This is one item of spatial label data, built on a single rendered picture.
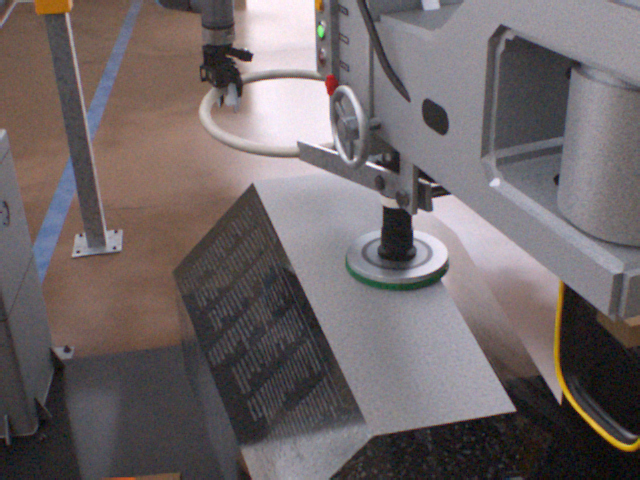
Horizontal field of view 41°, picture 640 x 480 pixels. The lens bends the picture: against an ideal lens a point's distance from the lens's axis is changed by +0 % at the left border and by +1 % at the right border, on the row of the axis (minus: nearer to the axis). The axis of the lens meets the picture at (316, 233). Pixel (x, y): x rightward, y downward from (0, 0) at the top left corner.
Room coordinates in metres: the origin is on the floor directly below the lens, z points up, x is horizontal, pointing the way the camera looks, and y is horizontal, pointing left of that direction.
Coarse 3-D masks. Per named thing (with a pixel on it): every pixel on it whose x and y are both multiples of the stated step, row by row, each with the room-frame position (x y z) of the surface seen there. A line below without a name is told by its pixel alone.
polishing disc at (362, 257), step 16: (368, 240) 1.61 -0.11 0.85; (416, 240) 1.60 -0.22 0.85; (432, 240) 1.59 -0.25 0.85; (352, 256) 1.54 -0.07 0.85; (368, 256) 1.54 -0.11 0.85; (416, 256) 1.53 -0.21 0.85; (432, 256) 1.53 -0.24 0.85; (368, 272) 1.47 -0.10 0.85; (384, 272) 1.47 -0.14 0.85; (400, 272) 1.47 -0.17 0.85; (416, 272) 1.46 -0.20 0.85; (432, 272) 1.46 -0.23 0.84
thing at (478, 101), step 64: (512, 0) 1.04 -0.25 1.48; (576, 0) 0.92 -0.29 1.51; (384, 64) 1.34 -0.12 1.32; (448, 64) 1.18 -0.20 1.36; (512, 64) 1.08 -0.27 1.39; (384, 128) 1.38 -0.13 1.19; (448, 128) 1.17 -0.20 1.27; (512, 128) 1.09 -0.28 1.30; (512, 192) 1.03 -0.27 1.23; (576, 256) 0.87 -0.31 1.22
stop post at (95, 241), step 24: (48, 0) 3.14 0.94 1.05; (72, 0) 3.26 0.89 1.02; (48, 24) 3.16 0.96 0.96; (72, 48) 3.18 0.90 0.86; (72, 72) 3.17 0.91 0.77; (72, 96) 3.16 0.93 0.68; (72, 120) 3.16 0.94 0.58; (72, 144) 3.16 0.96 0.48; (96, 192) 3.17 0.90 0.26; (96, 216) 3.16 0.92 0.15; (96, 240) 3.16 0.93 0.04; (120, 240) 3.21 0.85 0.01
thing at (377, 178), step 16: (304, 144) 1.89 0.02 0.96; (304, 160) 1.89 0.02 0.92; (320, 160) 1.79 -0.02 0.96; (336, 160) 1.70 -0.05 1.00; (368, 160) 1.79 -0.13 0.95; (352, 176) 1.61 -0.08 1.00; (368, 176) 1.54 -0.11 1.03; (384, 176) 1.47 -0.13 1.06; (384, 192) 1.47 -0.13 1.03; (400, 192) 1.33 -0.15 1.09; (432, 192) 1.34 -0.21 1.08; (448, 192) 1.35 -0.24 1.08; (432, 208) 1.31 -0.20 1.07
